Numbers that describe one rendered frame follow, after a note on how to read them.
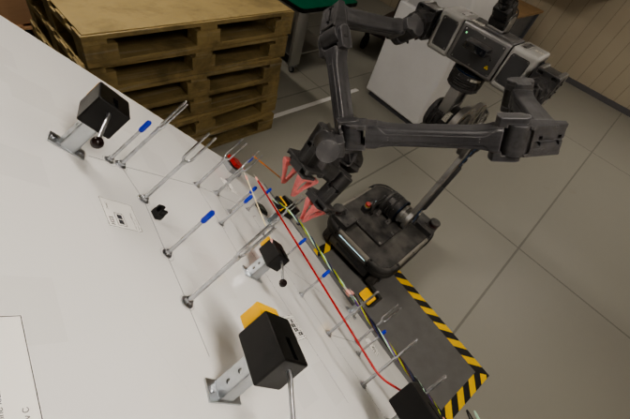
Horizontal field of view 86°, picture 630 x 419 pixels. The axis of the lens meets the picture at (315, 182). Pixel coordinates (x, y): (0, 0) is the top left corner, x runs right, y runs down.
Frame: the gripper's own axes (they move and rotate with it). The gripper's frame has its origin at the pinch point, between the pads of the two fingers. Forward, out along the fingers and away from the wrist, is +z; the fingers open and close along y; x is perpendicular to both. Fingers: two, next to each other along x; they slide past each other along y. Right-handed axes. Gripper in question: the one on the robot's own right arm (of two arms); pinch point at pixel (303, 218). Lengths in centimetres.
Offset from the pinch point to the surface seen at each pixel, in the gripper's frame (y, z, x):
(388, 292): 7, 28, 128
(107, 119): 13, -12, -71
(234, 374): 43, -6, -61
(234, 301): 31, -1, -50
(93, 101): 11, -13, -72
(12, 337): 36, -6, -78
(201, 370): 40, -3, -62
